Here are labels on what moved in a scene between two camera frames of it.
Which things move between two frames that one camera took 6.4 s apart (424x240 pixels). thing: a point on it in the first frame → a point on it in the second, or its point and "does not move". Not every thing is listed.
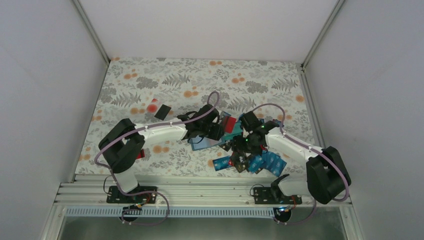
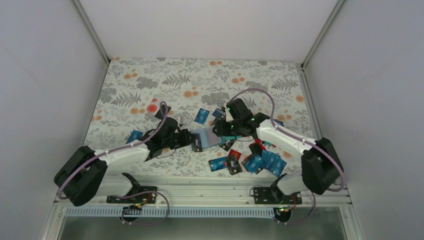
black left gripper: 216,135 → 185,142
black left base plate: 115,195 does not move
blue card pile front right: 268,161 does not move
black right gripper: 238,145 → 222,129
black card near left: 163,112 does not move
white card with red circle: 152,108 does not move
